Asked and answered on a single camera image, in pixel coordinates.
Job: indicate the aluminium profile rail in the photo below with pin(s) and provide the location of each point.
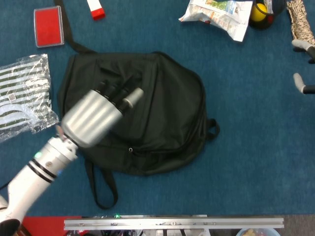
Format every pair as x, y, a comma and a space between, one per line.
172, 223

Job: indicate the black mesh pen holder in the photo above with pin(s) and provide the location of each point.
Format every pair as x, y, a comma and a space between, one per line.
278, 8

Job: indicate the light blue bucket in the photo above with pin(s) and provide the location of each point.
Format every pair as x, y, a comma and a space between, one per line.
258, 232

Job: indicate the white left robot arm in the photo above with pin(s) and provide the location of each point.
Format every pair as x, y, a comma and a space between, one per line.
32, 179

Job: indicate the black fabric backpack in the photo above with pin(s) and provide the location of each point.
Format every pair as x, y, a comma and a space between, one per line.
160, 110

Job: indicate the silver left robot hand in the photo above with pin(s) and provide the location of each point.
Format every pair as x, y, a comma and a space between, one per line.
91, 118

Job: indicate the red ink pad clear case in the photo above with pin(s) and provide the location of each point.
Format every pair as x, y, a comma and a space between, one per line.
48, 26

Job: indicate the red cap marker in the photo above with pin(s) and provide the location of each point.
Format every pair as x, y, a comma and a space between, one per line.
268, 6

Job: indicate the white printed snack bag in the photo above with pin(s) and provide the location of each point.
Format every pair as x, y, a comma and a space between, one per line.
219, 14

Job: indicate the red and white small box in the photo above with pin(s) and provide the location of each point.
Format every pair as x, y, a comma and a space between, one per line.
97, 11

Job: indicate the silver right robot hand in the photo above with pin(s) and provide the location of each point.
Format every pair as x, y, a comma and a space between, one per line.
305, 46

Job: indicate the red box under table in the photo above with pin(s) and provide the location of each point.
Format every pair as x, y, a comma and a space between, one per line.
49, 226

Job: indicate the striped garment in plastic bag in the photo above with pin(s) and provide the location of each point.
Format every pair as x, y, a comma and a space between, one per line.
22, 93

